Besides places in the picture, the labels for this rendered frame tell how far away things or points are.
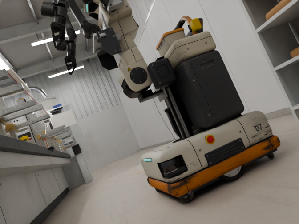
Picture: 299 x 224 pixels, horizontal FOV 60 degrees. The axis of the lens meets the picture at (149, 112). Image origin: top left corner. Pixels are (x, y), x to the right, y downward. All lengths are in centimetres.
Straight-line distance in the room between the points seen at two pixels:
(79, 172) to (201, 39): 482
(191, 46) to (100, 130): 1088
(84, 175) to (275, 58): 442
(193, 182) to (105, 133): 1098
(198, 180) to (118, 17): 104
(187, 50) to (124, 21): 46
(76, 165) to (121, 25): 458
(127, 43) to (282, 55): 159
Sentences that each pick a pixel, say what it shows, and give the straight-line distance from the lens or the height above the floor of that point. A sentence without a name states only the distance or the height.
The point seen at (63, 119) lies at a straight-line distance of 586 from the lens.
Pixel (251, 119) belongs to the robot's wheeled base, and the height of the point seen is 25.
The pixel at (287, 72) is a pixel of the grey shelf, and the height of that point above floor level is 43.
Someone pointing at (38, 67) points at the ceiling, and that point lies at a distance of 1178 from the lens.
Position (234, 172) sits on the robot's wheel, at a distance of 141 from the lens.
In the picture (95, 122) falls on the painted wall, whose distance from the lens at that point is 1223.
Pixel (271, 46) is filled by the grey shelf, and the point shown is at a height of 71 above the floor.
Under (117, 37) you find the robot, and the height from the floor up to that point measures 98.
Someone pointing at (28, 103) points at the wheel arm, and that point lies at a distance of 159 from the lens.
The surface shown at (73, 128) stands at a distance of 582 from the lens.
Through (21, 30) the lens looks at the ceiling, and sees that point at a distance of 898.
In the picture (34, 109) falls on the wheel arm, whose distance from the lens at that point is 184.
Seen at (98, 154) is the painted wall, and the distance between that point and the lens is 1211.
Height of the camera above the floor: 37
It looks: 5 degrees up
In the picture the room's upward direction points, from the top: 23 degrees counter-clockwise
